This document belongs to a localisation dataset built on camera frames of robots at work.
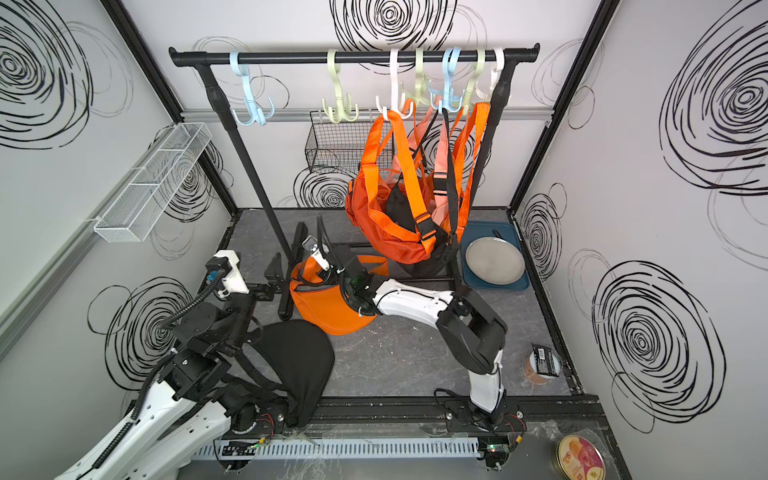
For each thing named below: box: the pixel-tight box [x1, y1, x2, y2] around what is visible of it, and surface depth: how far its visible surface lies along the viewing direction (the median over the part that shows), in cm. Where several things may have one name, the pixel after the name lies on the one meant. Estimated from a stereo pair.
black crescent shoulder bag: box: [386, 108, 459, 277], surface depth 75 cm
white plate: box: [465, 237, 525, 285], surface depth 104 cm
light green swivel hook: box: [463, 48, 486, 116], surface depth 59 cm
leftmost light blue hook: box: [230, 51, 275, 126], surface depth 57 cm
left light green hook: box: [322, 49, 359, 124], surface depth 58 cm
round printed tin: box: [556, 434, 607, 480], surface depth 67 cm
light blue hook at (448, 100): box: [429, 47, 465, 114], surface depth 54 cm
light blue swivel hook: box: [443, 46, 465, 113], surface depth 54 cm
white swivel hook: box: [475, 47, 505, 102], surface depth 54 cm
